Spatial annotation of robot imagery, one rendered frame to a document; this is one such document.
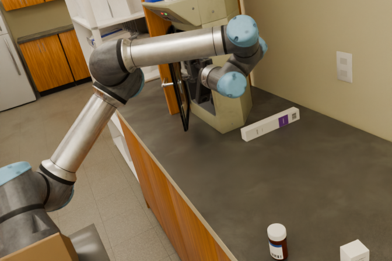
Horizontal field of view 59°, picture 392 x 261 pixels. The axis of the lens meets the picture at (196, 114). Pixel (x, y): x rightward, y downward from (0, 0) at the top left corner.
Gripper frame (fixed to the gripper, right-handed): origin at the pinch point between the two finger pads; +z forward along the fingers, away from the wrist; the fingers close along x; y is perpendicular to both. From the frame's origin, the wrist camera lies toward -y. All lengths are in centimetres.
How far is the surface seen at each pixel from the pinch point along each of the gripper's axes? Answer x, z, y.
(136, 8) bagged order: -29, 142, 10
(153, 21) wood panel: -6.2, 41.2, 13.4
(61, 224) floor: 76, 133, -127
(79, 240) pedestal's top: 54, -20, -33
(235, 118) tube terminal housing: -19.2, 3.9, -29.1
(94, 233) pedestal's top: 49, -20, -33
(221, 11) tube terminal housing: -21.3, 3.9, 15.9
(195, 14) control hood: -10.5, 4.1, 17.3
